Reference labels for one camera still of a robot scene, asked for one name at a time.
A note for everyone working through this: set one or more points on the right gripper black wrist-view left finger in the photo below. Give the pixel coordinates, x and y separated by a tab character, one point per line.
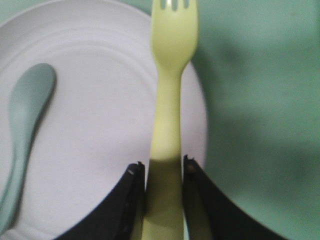
120	214

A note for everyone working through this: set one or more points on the light green serving tray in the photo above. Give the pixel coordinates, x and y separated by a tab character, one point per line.
253	91

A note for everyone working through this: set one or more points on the white round plate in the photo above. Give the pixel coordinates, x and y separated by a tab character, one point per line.
101	114

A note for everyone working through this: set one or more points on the pale green plastic spoon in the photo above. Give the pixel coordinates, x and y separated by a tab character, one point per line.
27	102

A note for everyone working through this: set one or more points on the yellow plastic fork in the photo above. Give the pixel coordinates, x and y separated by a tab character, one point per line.
174	39

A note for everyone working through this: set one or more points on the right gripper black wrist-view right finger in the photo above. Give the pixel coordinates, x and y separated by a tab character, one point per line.
253	201

